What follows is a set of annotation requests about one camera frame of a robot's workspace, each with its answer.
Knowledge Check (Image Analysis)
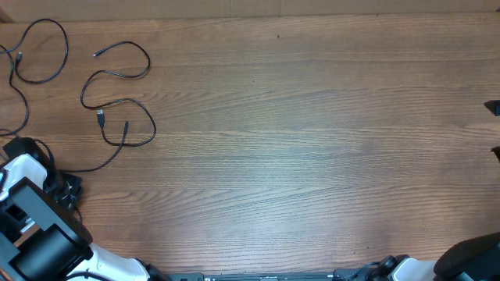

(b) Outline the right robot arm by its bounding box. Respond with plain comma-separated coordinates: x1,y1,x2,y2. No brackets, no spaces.
366,233,499,280

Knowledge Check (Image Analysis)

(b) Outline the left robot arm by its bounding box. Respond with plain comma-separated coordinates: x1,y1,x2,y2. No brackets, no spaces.
1,137,168,281

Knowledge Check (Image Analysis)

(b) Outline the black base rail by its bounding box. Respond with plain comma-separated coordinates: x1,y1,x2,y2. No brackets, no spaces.
166,267,373,281

